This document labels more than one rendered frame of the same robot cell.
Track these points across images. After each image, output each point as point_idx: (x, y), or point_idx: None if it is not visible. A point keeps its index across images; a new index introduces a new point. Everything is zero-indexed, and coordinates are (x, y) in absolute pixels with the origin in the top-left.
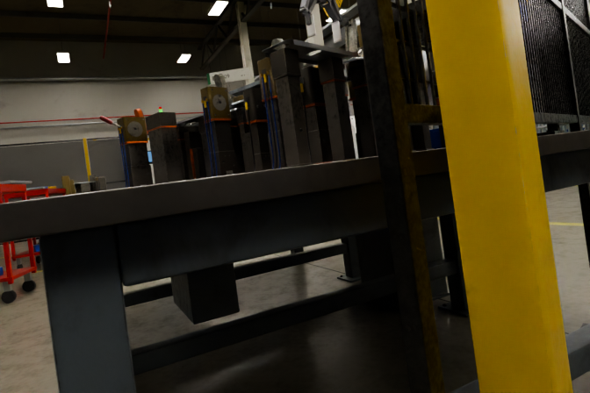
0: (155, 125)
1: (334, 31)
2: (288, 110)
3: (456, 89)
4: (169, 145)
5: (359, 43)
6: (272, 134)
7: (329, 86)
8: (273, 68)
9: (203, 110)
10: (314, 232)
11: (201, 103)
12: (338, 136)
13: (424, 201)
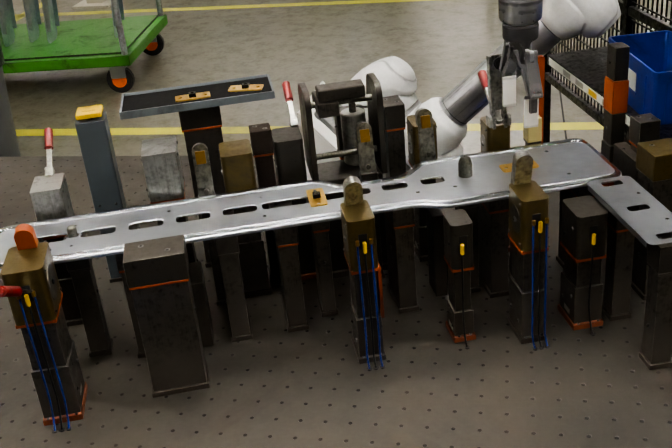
0: (170, 279)
1: (508, 90)
2: (670, 308)
3: None
4: (193, 305)
5: (653, 177)
6: (531, 295)
7: (627, 235)
8: (662, 265)
9: (354, 255)
10: None
11: (356, 246)
12: (626, 289)
13: None
